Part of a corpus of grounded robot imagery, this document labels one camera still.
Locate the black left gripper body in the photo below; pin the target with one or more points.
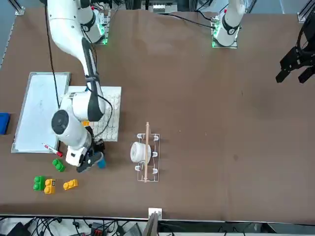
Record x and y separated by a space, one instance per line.
310 37

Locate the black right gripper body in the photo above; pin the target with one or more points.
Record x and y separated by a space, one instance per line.
97 145

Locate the blue three-stud block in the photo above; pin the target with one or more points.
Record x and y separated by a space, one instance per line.
102 164

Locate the yellow two-stud block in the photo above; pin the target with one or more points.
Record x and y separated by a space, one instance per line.
85 123
71 184
49 186

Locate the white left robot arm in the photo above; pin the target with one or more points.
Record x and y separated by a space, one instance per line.
230 22

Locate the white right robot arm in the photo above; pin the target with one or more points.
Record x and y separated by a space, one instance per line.
71 132

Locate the red capped marker pen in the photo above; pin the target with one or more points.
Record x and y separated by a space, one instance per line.
59 154

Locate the white studded baseplate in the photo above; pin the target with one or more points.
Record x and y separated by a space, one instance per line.
114 110

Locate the blue whiteboard eraser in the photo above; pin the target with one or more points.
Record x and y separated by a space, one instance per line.
3 123

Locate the green two-stud block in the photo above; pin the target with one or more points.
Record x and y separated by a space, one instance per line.
59 165
39 183

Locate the white cup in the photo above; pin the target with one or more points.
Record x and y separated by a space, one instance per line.
137 152

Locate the white power strip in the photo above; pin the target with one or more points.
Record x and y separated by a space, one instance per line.
158 8

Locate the aluminium frame post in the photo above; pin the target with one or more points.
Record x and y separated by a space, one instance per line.
304 14
18 8

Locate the whiteboard with metal frame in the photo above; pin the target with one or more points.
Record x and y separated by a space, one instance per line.
37 110

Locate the white post bracket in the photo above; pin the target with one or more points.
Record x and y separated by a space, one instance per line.
155 212

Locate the grey aluminium camera post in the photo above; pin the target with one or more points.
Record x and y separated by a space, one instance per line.
151 226

